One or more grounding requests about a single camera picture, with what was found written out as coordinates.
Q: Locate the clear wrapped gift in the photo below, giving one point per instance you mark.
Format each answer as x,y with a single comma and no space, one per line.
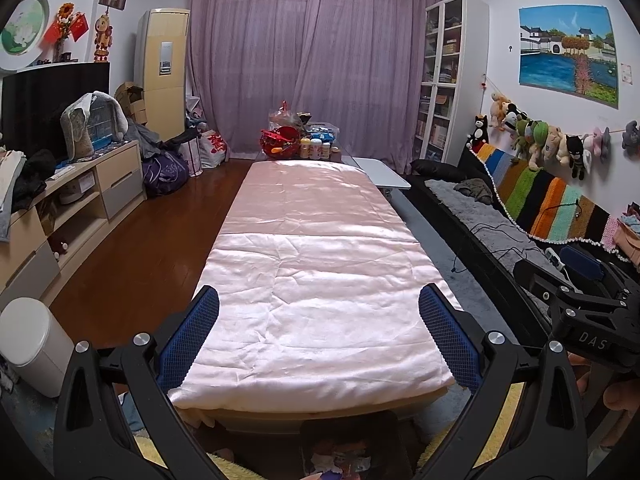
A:
285,117

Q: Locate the white glass bookcase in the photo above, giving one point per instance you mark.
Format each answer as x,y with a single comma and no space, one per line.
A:
445,105

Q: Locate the purple bag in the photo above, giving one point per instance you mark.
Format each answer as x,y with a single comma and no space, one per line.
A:
165,175

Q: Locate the striped knitted blanket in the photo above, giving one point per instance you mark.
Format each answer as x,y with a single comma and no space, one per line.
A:
550,195

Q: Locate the black television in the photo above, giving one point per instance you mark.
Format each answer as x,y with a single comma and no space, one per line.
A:
40,100

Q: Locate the white red shopping bag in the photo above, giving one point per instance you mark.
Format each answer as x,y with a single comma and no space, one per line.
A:
212,149

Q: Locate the grey cloth pile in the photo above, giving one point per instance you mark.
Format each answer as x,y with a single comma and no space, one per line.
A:
147,140

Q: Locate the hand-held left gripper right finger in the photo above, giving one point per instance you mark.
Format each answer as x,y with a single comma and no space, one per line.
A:
447,335

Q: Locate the white yellow bottle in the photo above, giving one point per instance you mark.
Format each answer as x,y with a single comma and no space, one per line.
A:
326,150
304,149
316,149

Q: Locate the black trash bin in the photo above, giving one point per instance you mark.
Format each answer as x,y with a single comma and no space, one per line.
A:
325,430

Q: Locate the clear plastic storage box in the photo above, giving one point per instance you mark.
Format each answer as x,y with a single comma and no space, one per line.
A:
322,132

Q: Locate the purple curtain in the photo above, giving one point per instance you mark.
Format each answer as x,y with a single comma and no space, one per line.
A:
310,50

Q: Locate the black cushion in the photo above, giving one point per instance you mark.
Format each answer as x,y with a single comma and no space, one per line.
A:
435,167

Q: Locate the beige television cabinet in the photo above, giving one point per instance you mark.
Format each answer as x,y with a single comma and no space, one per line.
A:
120,170

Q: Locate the row of hanging plush toys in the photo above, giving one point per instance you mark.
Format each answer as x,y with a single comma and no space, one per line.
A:
540,135

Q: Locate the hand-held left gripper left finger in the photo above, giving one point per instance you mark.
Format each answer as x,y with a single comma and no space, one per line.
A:
192,332

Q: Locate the cardboard box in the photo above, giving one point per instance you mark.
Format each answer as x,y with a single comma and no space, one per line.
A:
131,102

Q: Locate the pile of clothes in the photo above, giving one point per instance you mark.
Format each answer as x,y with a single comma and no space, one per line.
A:
25,175

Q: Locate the dark crumpled cloth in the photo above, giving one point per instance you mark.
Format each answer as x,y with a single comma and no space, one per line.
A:
475,190

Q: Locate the grey fluffy sofa blanket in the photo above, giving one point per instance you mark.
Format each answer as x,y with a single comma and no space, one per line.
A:
475,212

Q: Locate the cream standing air conditioner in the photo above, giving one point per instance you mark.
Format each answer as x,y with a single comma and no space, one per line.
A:
162,100

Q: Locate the red flags with sunflower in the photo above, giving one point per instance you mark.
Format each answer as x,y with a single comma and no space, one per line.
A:
65,22

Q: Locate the yellow fluffy mat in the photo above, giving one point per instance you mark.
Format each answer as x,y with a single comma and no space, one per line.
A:
150,457

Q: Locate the landscape wall poster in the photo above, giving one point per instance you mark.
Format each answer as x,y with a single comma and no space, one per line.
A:
567,55

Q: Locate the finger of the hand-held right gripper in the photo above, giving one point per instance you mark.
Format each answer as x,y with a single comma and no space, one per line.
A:
580,262
535,275

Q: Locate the white power strip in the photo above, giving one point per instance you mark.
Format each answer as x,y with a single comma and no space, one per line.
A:
552,260

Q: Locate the white folding table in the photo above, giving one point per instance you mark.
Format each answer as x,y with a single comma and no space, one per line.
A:
382,172

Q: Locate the blue bird cage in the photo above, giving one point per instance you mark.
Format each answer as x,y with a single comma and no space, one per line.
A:
102,125

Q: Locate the red basket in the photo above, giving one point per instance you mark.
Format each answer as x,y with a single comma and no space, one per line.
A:
280,147

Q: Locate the person's right hand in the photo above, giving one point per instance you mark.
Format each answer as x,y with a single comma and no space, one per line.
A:
622,400

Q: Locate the grey white towel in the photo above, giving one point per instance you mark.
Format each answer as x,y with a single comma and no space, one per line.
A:
75,130

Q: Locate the pink satin tablecloth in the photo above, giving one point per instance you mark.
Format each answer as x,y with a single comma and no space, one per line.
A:
310,260

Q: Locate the round green wall painting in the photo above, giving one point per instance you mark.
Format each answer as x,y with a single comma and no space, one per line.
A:
22,30

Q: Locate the hanging red gold ornament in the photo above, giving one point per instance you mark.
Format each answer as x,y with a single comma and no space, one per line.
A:
102,35

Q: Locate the grey rug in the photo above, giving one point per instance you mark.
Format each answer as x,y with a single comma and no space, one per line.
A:
435,240

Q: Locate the black sofa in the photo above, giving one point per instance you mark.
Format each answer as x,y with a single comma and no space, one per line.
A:
490,260

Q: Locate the black white cat plush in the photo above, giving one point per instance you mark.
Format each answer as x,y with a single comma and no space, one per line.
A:
480,132

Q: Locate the white lidded bin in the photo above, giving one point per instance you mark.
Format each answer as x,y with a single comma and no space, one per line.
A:
30,340

